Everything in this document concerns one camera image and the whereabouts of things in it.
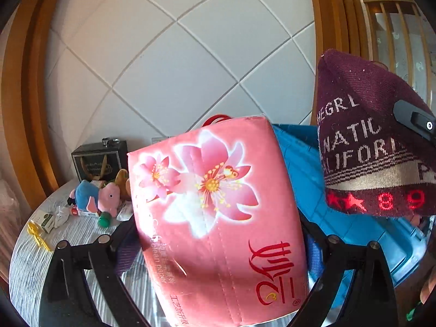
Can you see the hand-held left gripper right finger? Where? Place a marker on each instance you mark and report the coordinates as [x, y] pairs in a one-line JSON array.
[[315, 255]]

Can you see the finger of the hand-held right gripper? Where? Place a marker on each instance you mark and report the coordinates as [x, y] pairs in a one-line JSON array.
[[417, 119]]

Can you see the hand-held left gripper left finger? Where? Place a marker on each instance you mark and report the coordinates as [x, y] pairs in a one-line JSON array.
[[127, 252]]

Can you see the maroon knit hat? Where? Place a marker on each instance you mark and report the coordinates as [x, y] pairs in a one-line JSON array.
[[357, 126]]

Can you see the blue plastic crate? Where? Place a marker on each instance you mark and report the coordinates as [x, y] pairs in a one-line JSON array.
[[306, 177]]

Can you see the pink tissue pack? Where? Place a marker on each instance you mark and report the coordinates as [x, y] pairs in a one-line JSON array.
[[221, 211]]

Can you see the desktop with striped cloth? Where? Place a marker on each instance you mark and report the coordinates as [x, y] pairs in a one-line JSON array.
[[34, 279]]

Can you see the person's right hand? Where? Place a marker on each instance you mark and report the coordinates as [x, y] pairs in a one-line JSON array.
[[430, 289]]

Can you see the green bottle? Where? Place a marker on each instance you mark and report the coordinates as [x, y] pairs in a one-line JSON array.
[[105, 219]]

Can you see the white wipes pack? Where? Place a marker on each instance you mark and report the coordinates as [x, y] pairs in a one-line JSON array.
[[124, 211]]

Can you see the red and white box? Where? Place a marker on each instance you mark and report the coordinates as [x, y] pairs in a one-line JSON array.
[[85, 212]]

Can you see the brown plush toy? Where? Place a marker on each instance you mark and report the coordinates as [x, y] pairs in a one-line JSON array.
[[123, 185]]

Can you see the blue and pink pig plush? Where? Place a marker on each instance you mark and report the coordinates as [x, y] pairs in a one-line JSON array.
[[87, 194]]

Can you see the green and white box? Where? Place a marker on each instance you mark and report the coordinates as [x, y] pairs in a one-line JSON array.
[[44, 221]]

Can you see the black gift box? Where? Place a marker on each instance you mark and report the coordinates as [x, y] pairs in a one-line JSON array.
[[98, 163]]

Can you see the yellow plastic toy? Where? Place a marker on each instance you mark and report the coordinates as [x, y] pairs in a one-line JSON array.
[[34, 230]]

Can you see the wooden slat screen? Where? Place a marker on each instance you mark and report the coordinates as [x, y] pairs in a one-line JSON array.
[[385, 24]]

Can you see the metal clip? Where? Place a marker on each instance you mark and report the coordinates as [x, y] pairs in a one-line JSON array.
[[109, 141]]

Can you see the red toy suitcase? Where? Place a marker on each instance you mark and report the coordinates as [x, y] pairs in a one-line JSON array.
[[213, 119]]

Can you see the white wall socket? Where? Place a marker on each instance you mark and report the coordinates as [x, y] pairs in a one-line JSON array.
[[158, 139]]

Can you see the wooden wall frame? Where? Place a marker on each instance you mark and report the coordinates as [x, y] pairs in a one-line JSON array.
[[337, 24]]

